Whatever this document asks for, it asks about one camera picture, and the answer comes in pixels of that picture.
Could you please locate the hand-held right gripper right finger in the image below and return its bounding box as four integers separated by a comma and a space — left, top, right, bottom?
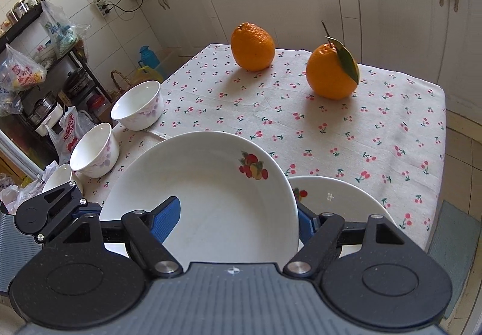
283, 205, 411, 279

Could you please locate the cherry-print tablecloth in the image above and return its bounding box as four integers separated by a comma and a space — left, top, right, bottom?
81, 42, 447, 256

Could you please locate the blue thermos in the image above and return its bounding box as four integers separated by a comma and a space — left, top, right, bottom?
138, 45, 162, 77

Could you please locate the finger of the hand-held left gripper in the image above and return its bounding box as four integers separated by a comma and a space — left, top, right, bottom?
36, 181, 102, 245

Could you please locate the clear plastic bag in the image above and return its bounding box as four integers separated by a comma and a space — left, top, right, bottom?
39, 0, 91, 57

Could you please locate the white fruit-print plate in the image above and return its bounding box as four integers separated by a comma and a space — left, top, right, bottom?
99, 131, 301, 266
288, 176, 396, 256

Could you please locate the yellow plastic jug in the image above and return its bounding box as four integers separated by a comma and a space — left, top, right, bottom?
130, 66, 164, 89

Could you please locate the red and white plastic bag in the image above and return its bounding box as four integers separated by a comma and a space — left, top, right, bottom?
47, 106, 95, 166

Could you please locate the steel pot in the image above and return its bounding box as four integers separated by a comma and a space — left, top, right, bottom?
26, 92, 63, 125

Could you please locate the white power strip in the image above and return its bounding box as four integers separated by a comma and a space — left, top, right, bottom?
94, 0, 114, 18

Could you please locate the grey floor mat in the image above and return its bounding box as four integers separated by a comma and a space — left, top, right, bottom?
427, 200, 480, 321

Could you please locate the black metal shelf rack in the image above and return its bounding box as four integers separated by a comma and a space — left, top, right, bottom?
0, 4, 114, 178

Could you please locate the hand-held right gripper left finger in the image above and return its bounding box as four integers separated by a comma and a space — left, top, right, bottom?
49, 197, 185, 279

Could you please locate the dark cooking pot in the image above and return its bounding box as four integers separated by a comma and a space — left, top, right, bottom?
62, 70, 91, 95

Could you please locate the red-print plastic bag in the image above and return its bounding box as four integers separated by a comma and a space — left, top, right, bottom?
0, 43, 48, 95

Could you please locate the orange with leaf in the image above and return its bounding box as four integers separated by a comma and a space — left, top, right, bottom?
306, 21, 360, 100

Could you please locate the white floral bowl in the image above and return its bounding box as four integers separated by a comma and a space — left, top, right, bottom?
70, 123, 120, 178
41, 164, 81, 194
110, 80, 165, 131

